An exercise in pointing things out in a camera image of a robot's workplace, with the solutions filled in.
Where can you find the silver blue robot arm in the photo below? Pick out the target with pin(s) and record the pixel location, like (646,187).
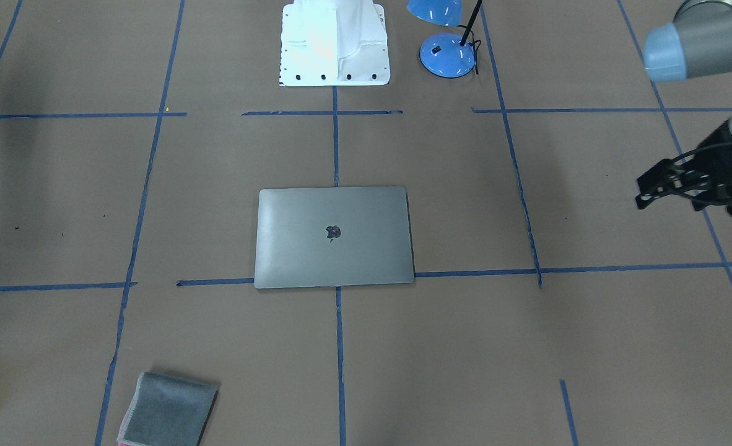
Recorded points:
(697,43)

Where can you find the grey laptop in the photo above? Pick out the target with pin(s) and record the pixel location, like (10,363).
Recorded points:
(336,236)

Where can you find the blue desk lamp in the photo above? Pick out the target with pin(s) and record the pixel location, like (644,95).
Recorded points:
(447,55)

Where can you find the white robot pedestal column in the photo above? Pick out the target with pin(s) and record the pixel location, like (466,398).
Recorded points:
(333,43)

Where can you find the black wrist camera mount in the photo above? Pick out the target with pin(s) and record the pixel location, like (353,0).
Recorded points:
(669,179)

